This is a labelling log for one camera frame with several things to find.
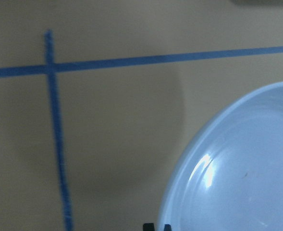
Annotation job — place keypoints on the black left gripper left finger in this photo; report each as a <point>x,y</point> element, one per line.
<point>148,227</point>

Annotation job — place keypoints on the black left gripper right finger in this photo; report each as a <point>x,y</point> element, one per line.
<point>167,227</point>

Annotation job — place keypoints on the blue round plate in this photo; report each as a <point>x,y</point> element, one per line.
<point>230,177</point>

